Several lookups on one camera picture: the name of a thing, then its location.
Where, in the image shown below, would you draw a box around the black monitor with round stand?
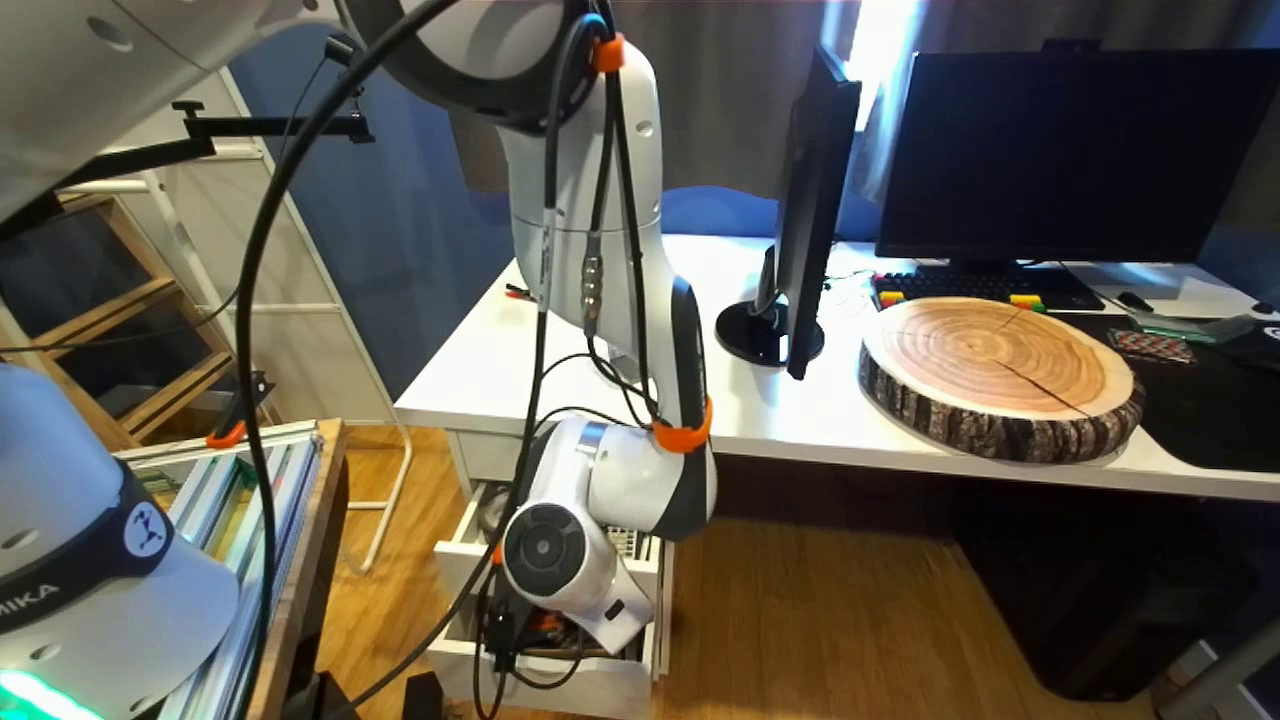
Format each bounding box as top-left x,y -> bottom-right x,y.
711,46 -> 866,385

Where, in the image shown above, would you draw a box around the white shallow plain drawer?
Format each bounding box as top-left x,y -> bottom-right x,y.
450,433 -> 537,492

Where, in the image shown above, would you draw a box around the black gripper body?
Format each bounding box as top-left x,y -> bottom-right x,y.
473,584 -> 540,675

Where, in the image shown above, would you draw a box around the black keyboard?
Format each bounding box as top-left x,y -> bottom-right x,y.
871,264 -> 1107,316

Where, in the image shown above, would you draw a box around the blue chair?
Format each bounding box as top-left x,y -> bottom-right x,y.
657,181 -> 792,246

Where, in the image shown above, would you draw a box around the wide black monitor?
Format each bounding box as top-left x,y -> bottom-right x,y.
871,38 -> 1280,293

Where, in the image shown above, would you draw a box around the white metal rack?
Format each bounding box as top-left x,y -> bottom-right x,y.
56,63 -> 415,578

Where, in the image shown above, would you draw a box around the wooden shelf frame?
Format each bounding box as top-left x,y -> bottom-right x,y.
0,38 -> 262,451

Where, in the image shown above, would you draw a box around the black bin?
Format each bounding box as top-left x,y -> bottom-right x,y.
953,486 -> 1262,710

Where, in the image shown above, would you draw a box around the bluish glass panels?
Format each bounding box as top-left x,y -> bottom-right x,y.
115,416 -> 325,720

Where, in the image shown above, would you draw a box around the white drawer cabinet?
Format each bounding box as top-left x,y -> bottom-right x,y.
443,427 -> 685,716

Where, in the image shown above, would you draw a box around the wood slice cushion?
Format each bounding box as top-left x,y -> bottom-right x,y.
856,293 -> 1149,469

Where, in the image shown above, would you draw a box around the white drawer holding markers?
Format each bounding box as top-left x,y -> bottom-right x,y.
419,568 -> 668,716

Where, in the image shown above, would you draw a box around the orange black spring clamp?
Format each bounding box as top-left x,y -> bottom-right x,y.
198,370 -> 279,451

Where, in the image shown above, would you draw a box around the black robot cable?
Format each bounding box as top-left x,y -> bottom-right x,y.
233,0 -> 670,720

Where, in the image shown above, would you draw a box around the grey desk leg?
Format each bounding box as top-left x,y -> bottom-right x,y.
1155,617 -> 1280,720

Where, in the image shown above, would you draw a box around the white papers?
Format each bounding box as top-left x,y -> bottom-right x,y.
1063,255 -> 1262,324

